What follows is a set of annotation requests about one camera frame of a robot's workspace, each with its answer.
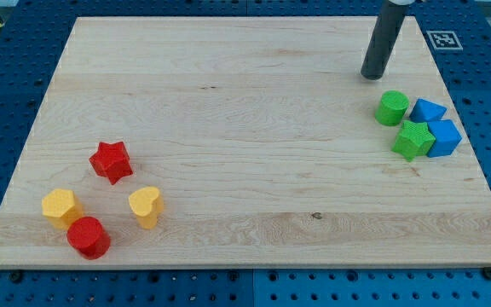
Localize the white fiducial marker tag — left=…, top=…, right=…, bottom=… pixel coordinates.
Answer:
left=426, top=30, right=463, bottom=51

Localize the green cylinder block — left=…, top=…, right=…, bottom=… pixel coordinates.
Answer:
left=375, top=90, right=409, bottom=126

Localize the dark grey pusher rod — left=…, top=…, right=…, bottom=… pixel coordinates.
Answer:
left=361, top=0, right=413, bottom=80

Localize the yellow hexagon block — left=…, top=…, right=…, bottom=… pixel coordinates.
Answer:
left=42, top=188, right=84, bottom=230

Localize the yellow heart block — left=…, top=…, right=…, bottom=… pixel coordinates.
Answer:
left=129, top=186, right=165, bottom=229

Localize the green star block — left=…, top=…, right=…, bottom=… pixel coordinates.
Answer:
left=391, top=120, right=436, bottom=161

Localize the blue triangle block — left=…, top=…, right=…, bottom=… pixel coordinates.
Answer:
left=409, top=98, right=447, bottom=123

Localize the blue cube block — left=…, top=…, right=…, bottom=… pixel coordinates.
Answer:
left=427, top=119, right=462, bottom=158

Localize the light wooden board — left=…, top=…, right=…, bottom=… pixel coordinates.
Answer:
left=0, top=16, right=491, bottom=270

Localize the red cylinder block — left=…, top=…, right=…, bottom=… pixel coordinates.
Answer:
left=66, top=217, right=111, bottom=260

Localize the red star block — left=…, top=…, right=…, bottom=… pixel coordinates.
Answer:
left=89, top=142, right=133, bottom=185

